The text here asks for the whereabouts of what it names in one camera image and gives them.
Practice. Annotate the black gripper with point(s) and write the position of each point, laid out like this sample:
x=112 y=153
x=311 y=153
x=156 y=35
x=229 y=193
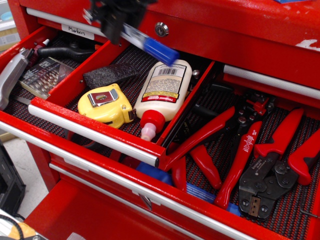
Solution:
x=112 y=14

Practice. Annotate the blue white marker pen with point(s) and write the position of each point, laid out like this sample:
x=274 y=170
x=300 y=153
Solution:
x=149 y=45

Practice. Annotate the red small upper drawer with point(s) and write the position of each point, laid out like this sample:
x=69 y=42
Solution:
x=61 y=108

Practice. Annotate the red wide lower drawer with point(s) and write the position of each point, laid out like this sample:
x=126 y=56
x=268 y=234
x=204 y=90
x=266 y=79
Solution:
x=213 y=150

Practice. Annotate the white markers label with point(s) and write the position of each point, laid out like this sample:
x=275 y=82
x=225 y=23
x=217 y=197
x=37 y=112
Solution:
x=77 y=31

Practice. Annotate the black sanding block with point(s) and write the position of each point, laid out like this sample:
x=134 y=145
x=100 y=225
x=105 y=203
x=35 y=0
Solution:
x=108 y=75

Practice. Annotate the silver round key lock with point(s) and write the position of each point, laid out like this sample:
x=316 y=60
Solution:
x=161 y=29

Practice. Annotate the yellow tape measure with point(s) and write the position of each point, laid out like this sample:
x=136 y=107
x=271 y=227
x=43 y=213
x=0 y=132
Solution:
x=108 y=105

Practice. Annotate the white glue bottle red cap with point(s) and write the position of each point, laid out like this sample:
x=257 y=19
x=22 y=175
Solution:
x=161 y=96

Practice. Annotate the red capped small marker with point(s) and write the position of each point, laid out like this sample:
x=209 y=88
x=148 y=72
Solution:
x=36 y=49

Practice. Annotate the drill bit set case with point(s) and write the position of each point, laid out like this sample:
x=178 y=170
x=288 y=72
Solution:
x=41 y=78

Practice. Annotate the grey silver tool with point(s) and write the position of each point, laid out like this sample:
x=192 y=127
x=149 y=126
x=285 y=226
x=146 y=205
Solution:
x=11 y=74

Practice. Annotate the red tool chest cabinet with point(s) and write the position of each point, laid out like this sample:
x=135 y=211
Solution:
x=246 y=32

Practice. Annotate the black plastic crate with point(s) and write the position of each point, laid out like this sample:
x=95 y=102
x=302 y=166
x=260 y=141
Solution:
x=12 y=188

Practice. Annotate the black handled tool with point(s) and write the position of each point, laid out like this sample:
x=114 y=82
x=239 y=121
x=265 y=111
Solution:
x=72 y=50

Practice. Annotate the black red handled scissors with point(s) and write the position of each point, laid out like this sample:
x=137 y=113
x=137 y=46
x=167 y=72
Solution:
x=81 y=140

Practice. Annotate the red handled pliers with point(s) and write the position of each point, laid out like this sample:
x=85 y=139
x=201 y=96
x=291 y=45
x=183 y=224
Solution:
x=204 y=161

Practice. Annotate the red handled wire stripper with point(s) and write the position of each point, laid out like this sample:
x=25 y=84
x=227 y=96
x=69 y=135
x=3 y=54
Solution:
x=239 y=125

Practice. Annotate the red handled crimping tool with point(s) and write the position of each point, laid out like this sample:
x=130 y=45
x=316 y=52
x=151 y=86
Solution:
x=268 y=178

